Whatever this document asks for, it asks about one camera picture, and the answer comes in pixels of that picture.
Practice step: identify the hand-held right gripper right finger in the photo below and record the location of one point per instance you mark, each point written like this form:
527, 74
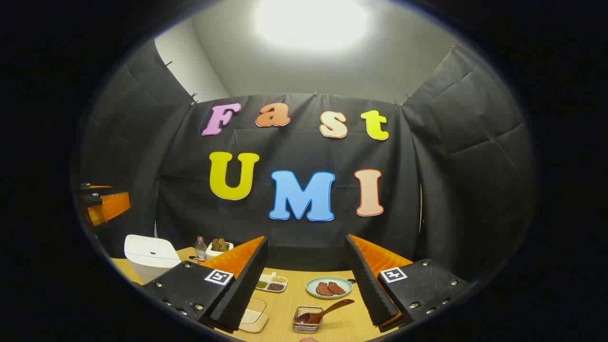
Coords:
368, 285

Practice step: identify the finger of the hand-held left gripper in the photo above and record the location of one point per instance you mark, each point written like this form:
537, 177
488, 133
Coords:
97, 186
114, 204

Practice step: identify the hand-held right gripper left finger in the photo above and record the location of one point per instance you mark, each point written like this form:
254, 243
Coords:
247, 285

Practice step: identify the brown wooden spoon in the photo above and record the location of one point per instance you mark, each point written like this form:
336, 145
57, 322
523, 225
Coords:
327, 308

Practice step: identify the white rice cooker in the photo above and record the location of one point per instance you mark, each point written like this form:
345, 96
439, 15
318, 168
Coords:
152, 256

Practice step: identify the white divided grain dish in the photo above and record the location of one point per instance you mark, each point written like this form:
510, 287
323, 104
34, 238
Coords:
271, 283

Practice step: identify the red meat slice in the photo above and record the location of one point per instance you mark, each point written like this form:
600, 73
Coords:
324, 289
337, 287

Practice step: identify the white toaster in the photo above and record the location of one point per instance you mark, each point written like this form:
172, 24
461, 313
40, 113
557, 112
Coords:
213, 254

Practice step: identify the brown toast slice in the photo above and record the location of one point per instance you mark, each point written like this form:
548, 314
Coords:
215, 245
223, 245

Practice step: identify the pale green plate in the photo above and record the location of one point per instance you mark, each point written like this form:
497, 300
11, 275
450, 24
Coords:
311, 287

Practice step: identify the clear water bottle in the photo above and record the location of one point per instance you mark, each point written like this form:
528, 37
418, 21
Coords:
201, 251

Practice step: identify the black backdrop cloth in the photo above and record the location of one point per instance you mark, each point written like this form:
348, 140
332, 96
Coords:
294, 147

